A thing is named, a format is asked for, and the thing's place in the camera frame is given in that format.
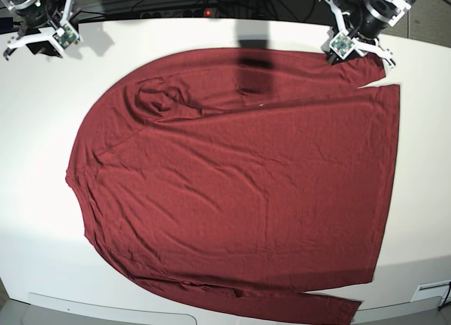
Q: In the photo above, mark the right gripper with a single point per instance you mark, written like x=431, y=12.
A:
x=36, y=14

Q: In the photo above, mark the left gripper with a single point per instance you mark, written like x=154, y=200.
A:
x=368, y=19

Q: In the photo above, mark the dark red long-sleeve shirt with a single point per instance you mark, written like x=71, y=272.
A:
x=242, y=181

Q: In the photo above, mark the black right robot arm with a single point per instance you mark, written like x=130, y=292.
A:
x=48, y=27

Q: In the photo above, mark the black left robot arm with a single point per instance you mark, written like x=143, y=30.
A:
x=403, y=6

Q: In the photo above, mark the black power strip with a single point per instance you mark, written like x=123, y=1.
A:
x=179, y=13

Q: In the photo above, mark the white label plate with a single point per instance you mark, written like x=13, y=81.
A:
x=432, y=290

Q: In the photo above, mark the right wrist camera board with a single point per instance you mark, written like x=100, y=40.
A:
x=66, y=35

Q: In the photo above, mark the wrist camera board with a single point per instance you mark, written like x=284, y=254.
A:
x=342, y=45
x=66, y=35

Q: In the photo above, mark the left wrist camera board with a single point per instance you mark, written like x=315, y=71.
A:
x=342, y=45

